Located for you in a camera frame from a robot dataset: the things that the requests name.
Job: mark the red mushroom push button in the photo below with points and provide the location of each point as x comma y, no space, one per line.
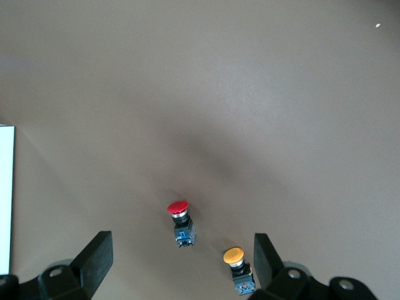
178,207

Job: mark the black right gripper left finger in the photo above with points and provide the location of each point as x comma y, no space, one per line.
93,262

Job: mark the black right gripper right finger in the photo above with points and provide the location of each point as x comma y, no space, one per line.
268,265

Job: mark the yellow mushroom push button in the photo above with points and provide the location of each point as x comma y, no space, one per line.
232,256

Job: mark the white drawer cabinet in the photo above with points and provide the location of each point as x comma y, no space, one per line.
6,200

